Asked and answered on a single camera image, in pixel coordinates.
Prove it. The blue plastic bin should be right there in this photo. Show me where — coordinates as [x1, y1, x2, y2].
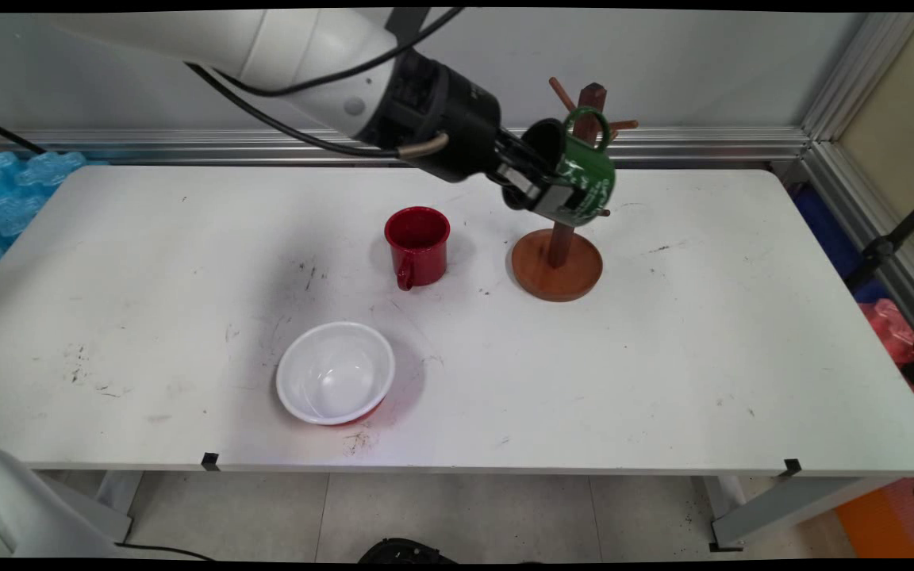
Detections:
[789, 184, 888, 304]

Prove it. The orange plastic crate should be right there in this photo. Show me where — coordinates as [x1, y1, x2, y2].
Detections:
[832, 471, 914, 559]

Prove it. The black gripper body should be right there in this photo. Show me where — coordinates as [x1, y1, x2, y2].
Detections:
[380, 52, 523, 185]

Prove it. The white rounded plastic housing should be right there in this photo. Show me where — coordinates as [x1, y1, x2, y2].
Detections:
[0, 445, 132, 558]

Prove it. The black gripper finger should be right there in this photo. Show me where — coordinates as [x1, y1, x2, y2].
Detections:
[499, 129, 559, 177]
[501, 170, 586, 228]

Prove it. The grey metal table leg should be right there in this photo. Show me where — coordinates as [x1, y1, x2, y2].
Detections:
[94, 471, 144, 546]
[693, 474, 898, 553]

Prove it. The black tripod pole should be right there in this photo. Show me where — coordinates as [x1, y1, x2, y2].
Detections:
[844, 182, 914, 296]

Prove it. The black object on floor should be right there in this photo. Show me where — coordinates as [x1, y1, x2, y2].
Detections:
[358, 538, 458, 564]

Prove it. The green enamel mug white print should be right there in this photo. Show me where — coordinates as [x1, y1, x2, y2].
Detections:
[520, 106, 617, 228]

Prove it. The white bowl red outside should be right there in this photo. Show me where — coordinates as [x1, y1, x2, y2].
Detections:
[275, 321, 397, 427]

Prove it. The aluminium frame corner post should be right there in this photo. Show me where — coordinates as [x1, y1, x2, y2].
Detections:
[800, 12, 914, 362]

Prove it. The thin black background cable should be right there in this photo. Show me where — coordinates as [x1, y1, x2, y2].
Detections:
[0, 113, 47, 155]

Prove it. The black floor cable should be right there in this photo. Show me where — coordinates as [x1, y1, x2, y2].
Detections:
[114, 542, 218, 561]

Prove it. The horizontal aluminium frame rail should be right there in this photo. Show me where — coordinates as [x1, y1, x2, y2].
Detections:
[0, 125, 813, 167]

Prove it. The brown wooden mug tree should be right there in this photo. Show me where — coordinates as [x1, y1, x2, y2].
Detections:
[510, 76, 639, 304]

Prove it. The red enamel mug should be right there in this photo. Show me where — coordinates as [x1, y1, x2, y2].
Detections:
[384, 207, 451, 292]

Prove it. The blue bubble wrap pile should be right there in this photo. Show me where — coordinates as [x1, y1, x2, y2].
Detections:
[0, 151, 101, 288]

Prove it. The red plastic bag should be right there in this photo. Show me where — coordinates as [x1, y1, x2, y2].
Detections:
[856, 298, 914, 435]

